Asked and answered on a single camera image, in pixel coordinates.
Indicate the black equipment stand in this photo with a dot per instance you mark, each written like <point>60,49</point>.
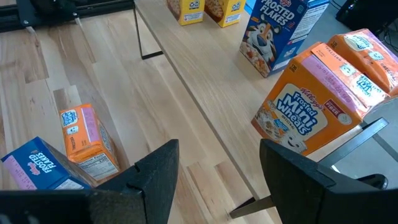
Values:
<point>367,12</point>

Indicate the orange Mini Wheats cereal box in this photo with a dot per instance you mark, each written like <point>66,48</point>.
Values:
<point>304,112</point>
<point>87,140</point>
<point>370,59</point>

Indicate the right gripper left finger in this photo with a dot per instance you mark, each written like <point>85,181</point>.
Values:
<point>158,186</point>

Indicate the yellow Corn Pops cereal box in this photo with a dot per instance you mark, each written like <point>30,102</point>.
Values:
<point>186,12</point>
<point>227,14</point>

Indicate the wooden shelf black metal frame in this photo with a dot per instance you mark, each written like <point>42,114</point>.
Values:
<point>217,77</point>

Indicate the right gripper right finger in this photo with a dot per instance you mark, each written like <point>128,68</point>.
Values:
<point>289,186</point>

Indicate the blue Frosted Flakes cereal box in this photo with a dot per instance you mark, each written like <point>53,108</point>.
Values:
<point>40,168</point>
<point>273,37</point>

